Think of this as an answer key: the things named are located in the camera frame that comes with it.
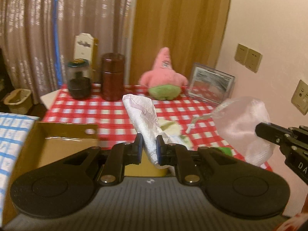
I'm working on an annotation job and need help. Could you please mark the cream yellow cloth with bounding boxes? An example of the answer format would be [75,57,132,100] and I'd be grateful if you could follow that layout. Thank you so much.
[158,118,193,150]

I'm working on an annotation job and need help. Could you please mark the white patterned cloth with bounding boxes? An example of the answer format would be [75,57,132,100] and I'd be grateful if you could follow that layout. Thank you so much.
[121,93,191,170]

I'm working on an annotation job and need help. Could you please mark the red checkered tablecloth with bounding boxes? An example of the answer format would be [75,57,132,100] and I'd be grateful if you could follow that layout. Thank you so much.
[41,83,274,173]

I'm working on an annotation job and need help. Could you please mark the cardboard box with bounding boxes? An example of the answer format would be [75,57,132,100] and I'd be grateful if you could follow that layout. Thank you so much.
[2,121,169,226]

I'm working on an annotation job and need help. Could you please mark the pink star plush toy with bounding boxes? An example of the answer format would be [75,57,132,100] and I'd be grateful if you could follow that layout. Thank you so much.
[139,47,188,100]

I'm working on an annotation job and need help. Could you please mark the brown cylindrical canister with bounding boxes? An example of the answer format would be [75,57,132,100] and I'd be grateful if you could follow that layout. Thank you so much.
[101,53,125,101]

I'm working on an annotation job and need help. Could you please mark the glass jar dark contents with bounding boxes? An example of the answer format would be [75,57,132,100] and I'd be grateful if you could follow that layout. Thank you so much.
[66,59,91,100]

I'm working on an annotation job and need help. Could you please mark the blue checkered cloth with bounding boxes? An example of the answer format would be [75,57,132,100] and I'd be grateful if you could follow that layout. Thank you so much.
[0,112,39,224]

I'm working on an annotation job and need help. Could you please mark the beige waste basket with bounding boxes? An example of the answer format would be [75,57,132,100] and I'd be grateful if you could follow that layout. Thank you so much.
[4,89,33,115]

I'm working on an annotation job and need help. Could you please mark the white wooden holder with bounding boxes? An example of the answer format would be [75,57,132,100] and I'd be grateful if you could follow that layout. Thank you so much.
[73,33,99,81]

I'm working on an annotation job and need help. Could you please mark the brown curtain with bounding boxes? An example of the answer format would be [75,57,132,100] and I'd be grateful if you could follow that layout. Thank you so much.
[128,0,231,85]

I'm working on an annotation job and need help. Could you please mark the grey sheer curtain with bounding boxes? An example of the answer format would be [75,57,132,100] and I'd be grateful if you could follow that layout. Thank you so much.
[1,0,136,103]

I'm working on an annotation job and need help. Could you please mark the single wall outlet plate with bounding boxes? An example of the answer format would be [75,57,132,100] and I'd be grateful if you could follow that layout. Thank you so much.
[291,80,308,115]

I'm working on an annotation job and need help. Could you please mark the double wall socket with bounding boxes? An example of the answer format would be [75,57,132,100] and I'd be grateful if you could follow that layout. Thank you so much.
[234,44,263,73]

